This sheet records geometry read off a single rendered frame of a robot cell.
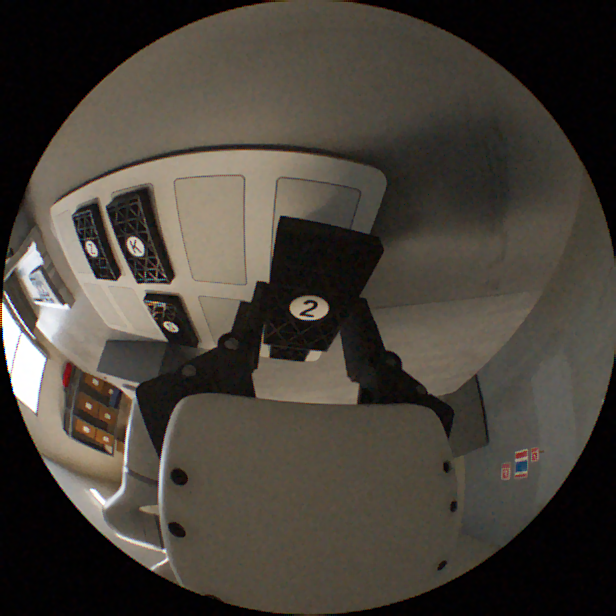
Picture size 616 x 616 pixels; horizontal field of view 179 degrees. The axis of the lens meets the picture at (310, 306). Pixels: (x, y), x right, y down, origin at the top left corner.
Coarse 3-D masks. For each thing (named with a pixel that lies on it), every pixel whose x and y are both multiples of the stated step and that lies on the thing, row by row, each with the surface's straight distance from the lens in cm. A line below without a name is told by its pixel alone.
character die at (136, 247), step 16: (144, 192) 19; (112, 208) 22; (128, 208) 20; (144, 208) 19; (112, 224) 22; (128, 224) 21; (144, 224) 20; (128, 240) 22; (144, 240) 21; (160, 240) 21; (128, 256) 24; (144, 256) 22; (160, 256) 21; (144, 272) 25; (160, 272) 22
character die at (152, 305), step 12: (144, 300) 28; (156, 300) 27; (168, 300) 26; (156, 312) 29; (168, 312) 28; (180, 312) 27; (168, 324) 30; (180, 324) 29; (168, 336) 33; (180, 336) 32; (192, 336) 31
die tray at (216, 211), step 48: (96, 192) 25; (192, 192) 17; (240, 192) 16; (288, 192) 15; (336, 192) 15; (192, 240) 19; (240, 240) 18; (96, 288) 37; (144, 288) 28; (192, 288) 24; (240, 288) 22
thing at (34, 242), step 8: (32, 232) 49; (32, 240) 50; (40, 240) 50; (32, 248) 53; (40, 248) 50; (24, 256) 66; (32, 256) 56; (40, 256) 50; (48, 256) 50; (24, 264) 72; (48, 264) 50; (48, 272) 50; (56, 272) 51; (56, 280) 51; (56, 288) 52; (64, 288) 52; (64, 296) 52; (40, 304) 85; (72, 304) 53
